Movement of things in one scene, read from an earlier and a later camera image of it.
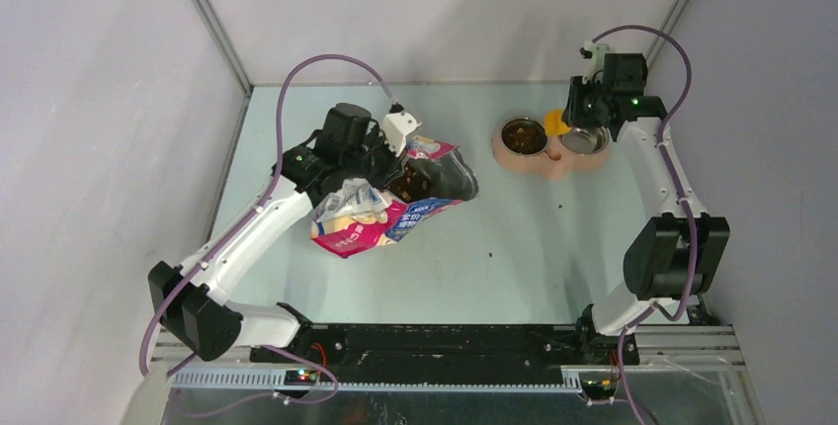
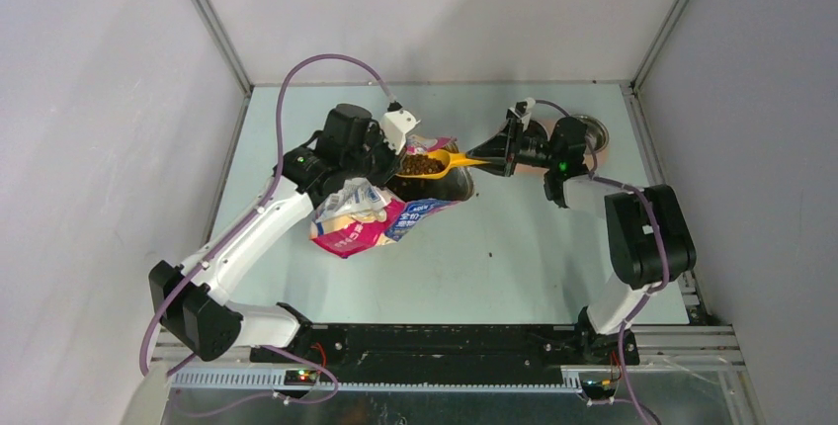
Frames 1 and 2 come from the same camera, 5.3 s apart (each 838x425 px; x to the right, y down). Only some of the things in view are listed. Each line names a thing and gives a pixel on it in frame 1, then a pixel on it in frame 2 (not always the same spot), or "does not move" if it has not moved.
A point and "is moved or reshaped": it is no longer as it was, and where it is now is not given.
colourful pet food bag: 433,176 does not move
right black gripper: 573,114 → 502,150
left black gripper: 376,137 does not move
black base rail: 451,353 does not move
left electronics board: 299,378 does not move
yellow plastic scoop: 553,123 is moved or reshaped
